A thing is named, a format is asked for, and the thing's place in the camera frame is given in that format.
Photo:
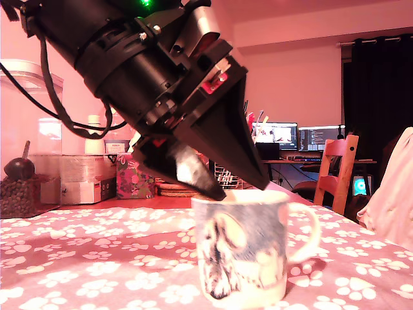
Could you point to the cream coffee capsule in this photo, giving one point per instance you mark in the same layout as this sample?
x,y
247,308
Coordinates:
x,y
187,168

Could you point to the white cartoon print mug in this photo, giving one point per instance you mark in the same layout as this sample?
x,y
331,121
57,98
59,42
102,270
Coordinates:
x,y
245,245

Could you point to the red flat kitchen tool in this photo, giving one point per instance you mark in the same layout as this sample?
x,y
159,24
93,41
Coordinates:
x,y
250,121

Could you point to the floral tissue box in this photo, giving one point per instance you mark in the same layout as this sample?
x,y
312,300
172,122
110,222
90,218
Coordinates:
x,y
132,184

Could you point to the round cork trivet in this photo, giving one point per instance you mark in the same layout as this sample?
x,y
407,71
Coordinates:
x,y
174,192

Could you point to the black long kitchen tool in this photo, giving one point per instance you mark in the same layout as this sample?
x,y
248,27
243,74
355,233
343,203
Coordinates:
x,y
246,106

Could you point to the small black box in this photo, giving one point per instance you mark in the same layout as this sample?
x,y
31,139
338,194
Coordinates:
x,y
269,151

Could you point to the computer monitor with pale windows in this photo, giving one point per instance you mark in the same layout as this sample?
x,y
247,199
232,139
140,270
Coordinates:
x,y
277,135

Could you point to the white bottle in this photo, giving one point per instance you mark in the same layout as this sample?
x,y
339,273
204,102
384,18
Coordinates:
x,y
94,145

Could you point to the wooden desk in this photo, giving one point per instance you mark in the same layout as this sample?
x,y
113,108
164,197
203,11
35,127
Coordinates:
x,y
290,162

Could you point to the white cardboard box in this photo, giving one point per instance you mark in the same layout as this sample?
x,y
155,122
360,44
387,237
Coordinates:
x,y
80,181

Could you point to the keyboard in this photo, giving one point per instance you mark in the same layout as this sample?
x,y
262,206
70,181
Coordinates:
x,y
303,158

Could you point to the computer monitor with dark screen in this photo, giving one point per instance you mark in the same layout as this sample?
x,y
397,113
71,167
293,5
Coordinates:
x,y
319,139

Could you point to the dark office chair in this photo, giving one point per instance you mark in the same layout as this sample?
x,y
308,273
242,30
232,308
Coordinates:
x,y
305,190

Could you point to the wooden chair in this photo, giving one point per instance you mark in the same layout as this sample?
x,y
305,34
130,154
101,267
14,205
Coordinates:
x,y
335,181

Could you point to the clear container with white lid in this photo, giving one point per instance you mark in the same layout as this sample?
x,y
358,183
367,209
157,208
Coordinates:
x,y
19,129

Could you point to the paw print cloth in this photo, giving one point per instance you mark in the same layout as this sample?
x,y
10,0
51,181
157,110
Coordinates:
x,y
96,284

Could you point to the dark round scoop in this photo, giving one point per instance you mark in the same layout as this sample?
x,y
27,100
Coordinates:
x,y
19,168

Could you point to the glowing computer fan case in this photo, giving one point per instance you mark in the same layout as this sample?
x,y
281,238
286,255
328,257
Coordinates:
x,y
359,185

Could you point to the brown pellets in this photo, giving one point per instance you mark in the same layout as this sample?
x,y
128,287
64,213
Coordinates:
x,y
16,197

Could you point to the black curtain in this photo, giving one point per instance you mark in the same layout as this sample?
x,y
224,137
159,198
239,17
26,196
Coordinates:
x,y
377,97

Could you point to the curtain rod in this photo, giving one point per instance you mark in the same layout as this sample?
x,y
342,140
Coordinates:
x,y
371,41

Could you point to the pale draped garment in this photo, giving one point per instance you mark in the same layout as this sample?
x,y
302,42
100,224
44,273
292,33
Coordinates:
x,y
393,193

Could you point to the grey camera box on bracket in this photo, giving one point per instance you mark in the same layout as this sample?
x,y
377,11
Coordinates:
x,y
203,22

